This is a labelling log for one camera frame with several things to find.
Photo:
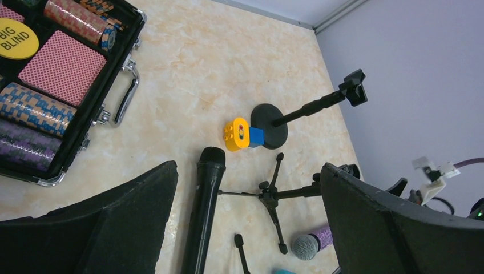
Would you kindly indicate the black tripod mic stand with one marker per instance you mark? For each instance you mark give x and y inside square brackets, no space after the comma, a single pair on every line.
[270,195]

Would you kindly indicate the red card deck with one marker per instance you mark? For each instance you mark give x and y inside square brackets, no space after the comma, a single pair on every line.
[64,68]

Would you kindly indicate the purple glitter microphone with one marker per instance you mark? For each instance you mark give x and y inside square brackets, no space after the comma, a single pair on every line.
[306,246]

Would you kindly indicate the red tan chip stack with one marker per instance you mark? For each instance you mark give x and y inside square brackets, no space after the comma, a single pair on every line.
[79,20]

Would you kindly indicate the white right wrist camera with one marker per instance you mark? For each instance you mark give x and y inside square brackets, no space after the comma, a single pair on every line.
[435,176]

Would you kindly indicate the yellow big blind button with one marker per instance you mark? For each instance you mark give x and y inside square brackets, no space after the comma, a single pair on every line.
[18,41]

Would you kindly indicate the purple chip stack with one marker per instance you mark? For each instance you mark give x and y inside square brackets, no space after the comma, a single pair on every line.
[26,147]

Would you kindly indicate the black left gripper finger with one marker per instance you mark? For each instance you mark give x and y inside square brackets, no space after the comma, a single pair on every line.
[120,230]

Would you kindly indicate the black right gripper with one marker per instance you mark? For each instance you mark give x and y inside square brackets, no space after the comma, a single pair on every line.
[375,231]

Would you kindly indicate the yellow toy traffic light block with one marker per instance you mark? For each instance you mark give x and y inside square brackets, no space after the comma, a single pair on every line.
[236,134]

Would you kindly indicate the blue tan chip stack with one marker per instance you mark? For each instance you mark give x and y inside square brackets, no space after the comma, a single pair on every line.
[34,110]

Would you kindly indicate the black poker chip case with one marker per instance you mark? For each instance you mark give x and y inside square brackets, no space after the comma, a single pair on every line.
[107,99]

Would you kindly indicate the black orange-tipped microphone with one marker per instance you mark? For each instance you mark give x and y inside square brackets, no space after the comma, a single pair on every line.
[210,170]

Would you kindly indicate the teal blue microphone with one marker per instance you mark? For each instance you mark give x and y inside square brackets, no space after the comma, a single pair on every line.
[282,271]

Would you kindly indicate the blue toy block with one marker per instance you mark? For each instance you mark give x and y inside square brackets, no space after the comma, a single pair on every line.
[256,137]

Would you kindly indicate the black round base stand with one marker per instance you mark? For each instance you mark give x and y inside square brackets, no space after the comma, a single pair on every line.
[273,122]

